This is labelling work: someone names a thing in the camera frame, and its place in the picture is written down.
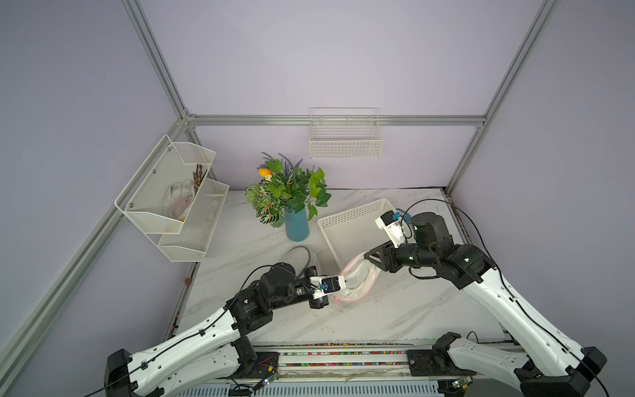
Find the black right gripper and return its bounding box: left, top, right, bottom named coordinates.
left=364, top=238, right=437, bottom=274

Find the pink rimmed mesh laundry bag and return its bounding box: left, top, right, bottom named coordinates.
left=333, top=253, right=381, bottom=313

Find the white mesh laundry bag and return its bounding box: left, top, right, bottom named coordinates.
left=281, top=245, right=322, bottom=276

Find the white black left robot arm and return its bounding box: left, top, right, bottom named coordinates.
left=104, top=262, right=346, bottom=396

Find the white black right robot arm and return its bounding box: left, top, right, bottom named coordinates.
left=365, top=211, right=607, bottom=396

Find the cream perforated plastic basket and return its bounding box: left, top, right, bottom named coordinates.
left=317, top=198, right=395, bottom=270

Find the blue yellow garden fork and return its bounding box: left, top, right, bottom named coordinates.
left=396, top=208, right=412, bottom=224

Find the teal vase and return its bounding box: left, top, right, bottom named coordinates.
left=284, top=208, right=309, bottom=243

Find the green artificial plant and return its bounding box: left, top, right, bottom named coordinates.
left=245, top=153, right=332, bottom=228

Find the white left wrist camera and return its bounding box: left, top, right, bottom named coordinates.
left=309, top=276, right=347, bottom=299

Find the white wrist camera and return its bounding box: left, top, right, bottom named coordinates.
left=375, top=210, right=406, bottom=248
left=309, top=276, right=347, bottom=299

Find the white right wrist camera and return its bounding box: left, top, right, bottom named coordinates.
left=375, top=210, right=406, bottom=248

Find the white wire wall basket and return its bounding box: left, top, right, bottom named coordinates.
left=309, top=108, right=384, bottom=160

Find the white mesh lower wall shelf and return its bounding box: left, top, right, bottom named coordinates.
left=157, top=178, right=229, bottom=263

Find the white mesh wall shelf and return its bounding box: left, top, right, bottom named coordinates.
left=157, top=178, right=229, bottom=263
left=114, top=135, right=216, bottom=235

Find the aluminium frame rail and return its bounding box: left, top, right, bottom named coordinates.
left=189, top=115, right=486, bottom=127

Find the white mesh upper wall shelf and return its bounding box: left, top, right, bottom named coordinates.
left=114, top=135, right=216, bottom=235

